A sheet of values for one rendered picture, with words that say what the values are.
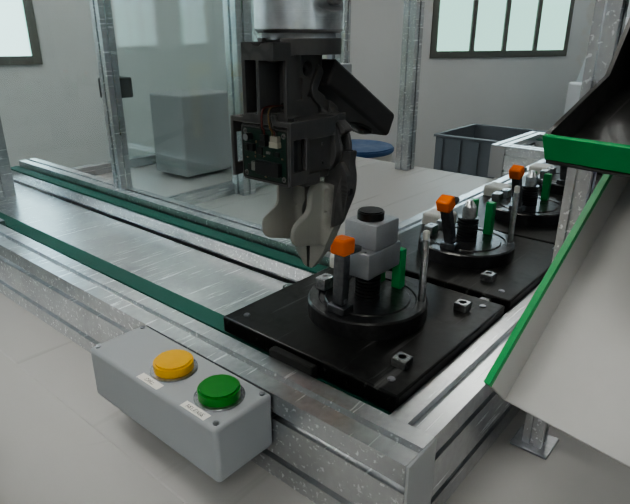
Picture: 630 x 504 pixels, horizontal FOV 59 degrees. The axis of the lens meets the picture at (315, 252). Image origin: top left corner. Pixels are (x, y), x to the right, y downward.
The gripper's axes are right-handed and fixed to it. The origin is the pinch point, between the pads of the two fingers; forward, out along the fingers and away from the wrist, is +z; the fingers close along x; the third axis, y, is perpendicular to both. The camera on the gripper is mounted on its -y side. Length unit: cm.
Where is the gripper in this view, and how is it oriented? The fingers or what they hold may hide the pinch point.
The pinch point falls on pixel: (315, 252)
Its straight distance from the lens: 55.6
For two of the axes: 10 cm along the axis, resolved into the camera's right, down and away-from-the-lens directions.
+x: 7.6, 2.4, -6.0
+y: -6.5, 2.7, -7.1
